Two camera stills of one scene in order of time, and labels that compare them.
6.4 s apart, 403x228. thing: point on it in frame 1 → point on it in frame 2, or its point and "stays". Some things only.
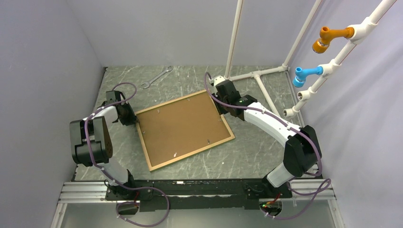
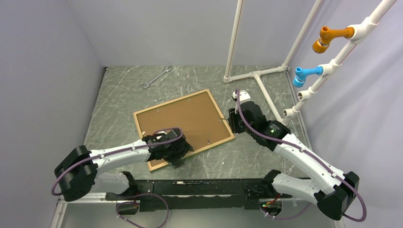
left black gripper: x=132 y=119 → x=175 y=161
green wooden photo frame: x=176 y=129 stays
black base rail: x=199 y=195 stays
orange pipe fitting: x=321 y=44 stays
